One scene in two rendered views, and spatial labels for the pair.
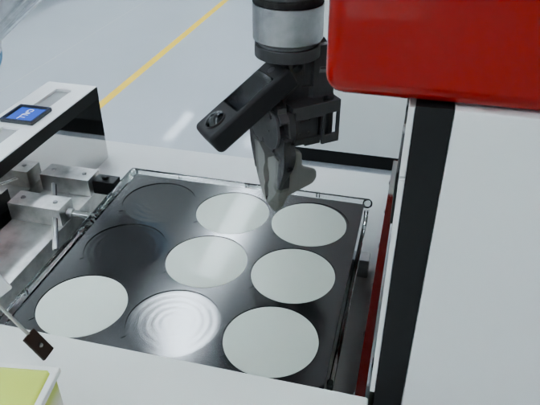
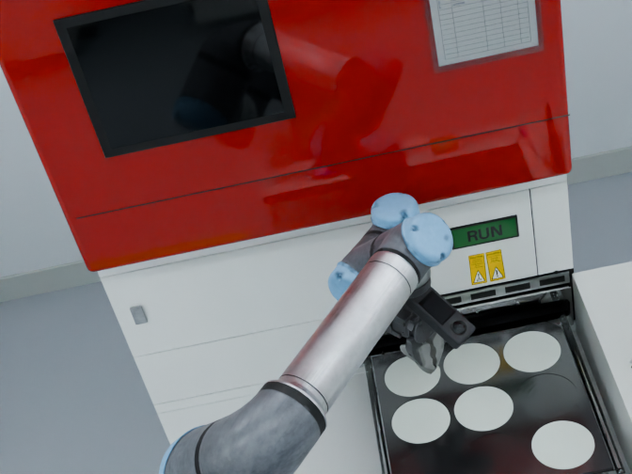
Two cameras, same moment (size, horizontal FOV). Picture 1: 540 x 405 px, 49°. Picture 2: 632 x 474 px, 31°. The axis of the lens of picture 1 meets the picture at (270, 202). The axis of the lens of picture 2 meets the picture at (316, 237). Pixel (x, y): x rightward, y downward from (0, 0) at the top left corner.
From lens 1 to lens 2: 1.93 m
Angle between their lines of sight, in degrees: 77
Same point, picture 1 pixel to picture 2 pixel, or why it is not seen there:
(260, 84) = (434, 298)
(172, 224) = (455, 445)
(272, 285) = (487, 368)
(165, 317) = (545, 401)
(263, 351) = (542, 350)
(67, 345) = (620, 376)
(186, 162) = not seen: outside the picture
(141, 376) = (615, 341)
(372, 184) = not seen: hidden behind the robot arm
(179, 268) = (499, 417)
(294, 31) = not seen: hidden behind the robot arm
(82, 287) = (548, 454)
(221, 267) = (486, 397)
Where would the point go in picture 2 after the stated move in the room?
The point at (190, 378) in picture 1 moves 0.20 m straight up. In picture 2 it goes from (604, 325) to (599, 235)
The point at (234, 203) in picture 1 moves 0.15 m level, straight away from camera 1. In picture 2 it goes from (408, 424) to (329, 462)
